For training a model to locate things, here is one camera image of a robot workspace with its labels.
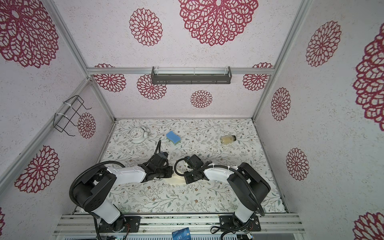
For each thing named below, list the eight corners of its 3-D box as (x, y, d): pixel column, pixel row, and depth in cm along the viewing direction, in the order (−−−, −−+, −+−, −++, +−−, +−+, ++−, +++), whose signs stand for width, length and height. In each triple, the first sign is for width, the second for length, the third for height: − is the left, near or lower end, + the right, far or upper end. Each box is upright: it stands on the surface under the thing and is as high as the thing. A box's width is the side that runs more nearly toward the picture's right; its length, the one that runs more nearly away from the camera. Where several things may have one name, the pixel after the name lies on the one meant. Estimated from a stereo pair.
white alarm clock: (129, 143, 107) (127, 140, 104) (133, 130, 115) (131, 126, 112) (147, 143, 107) (146, 140, 104) (150, 130, 115) (149, 126, 112)
